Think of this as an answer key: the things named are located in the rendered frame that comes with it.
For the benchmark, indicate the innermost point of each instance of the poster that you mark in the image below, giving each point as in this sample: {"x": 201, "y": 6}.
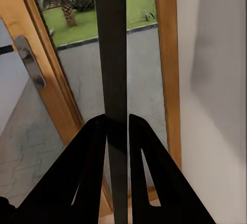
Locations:
{"x": 112, "y": 32}

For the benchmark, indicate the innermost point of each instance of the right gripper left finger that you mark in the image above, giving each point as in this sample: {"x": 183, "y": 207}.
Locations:
{"x": 69, "y": 193}

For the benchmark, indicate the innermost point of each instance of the door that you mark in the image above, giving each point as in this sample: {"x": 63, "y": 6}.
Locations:
{"x": 51, "y": 85}

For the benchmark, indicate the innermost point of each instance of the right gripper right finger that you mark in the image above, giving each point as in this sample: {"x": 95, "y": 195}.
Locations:
{"x": 179, "y": 202}

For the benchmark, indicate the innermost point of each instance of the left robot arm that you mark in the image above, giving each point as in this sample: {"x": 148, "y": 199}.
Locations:
{"x": 6, "y": 210}

